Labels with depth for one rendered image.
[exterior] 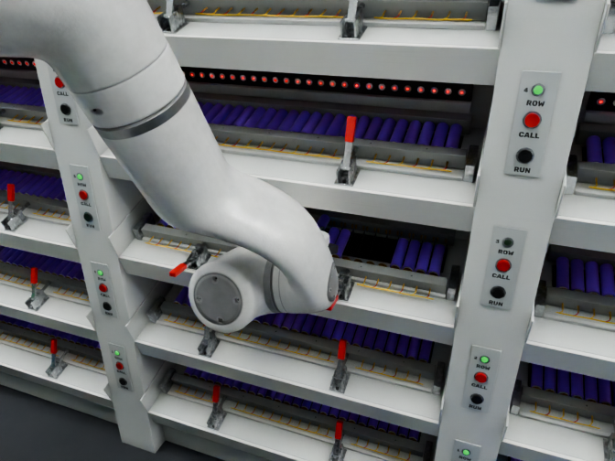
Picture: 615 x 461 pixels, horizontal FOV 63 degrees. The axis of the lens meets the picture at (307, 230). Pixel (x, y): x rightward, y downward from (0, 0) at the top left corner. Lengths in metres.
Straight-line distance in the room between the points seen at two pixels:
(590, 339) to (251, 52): 0.61
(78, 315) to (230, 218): 0.75
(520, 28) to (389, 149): 0.24
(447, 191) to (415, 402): 0.39
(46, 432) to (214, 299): 0.94
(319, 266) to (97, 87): 0.28
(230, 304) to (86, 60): 0.29
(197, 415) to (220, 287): 0.64
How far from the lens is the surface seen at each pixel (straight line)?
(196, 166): 0.47
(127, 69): 0.42
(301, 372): 0.96
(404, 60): 0.66
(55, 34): 0.41
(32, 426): 1.48
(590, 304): 0.83
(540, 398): 0.93
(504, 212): 0.69
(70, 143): 0.95
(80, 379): 1.34
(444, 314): 0.80
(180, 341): 1.06
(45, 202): 1.17
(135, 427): 1.28
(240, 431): 1.13
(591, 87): 0.66
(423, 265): 0.83
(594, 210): 0.72
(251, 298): 0.55
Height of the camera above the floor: 0.97
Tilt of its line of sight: 26 degrees down
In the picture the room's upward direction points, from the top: straight up
